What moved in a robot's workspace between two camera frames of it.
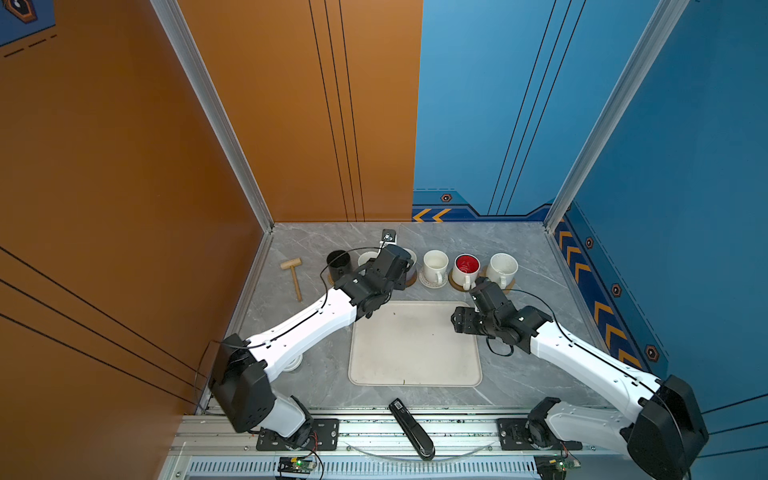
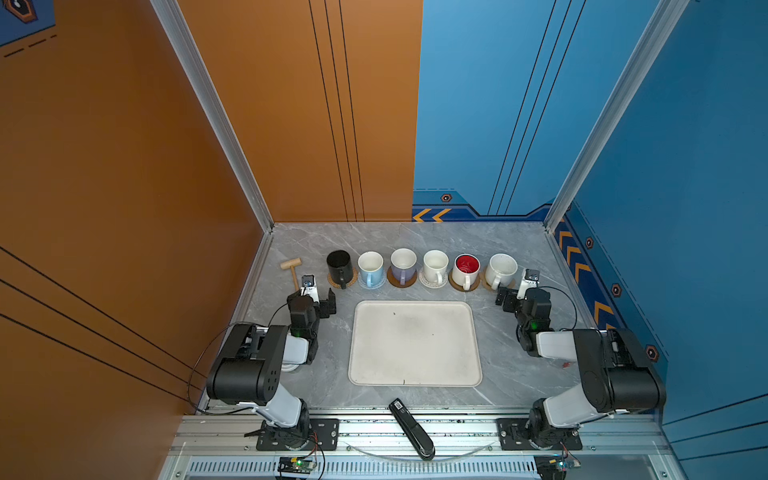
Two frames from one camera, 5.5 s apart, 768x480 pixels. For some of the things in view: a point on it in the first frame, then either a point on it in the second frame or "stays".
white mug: (502, 269) stays
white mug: (435, 264) stays
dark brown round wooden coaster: (450, 280) stays
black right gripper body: (471, 322) to (510, 305)
